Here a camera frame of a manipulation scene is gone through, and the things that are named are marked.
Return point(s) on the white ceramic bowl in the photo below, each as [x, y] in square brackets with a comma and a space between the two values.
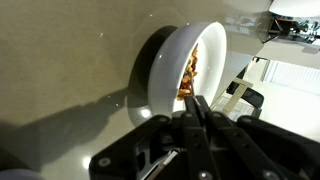
[166, 63]

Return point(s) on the white window blinds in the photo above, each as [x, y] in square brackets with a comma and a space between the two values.
[293, 76]

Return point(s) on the light wooden chair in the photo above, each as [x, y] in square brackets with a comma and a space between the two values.
[237, 96]

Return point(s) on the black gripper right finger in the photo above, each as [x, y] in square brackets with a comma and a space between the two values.
[260, 150]

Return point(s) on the green potted plant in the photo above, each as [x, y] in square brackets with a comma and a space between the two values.
[308, 26]

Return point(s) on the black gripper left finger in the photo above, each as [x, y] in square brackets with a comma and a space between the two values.
[193, 146]

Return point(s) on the large trail mix heap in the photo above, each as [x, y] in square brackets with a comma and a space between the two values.
[183, 87]

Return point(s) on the black office chair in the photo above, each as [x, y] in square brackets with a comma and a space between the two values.
[255, 98]

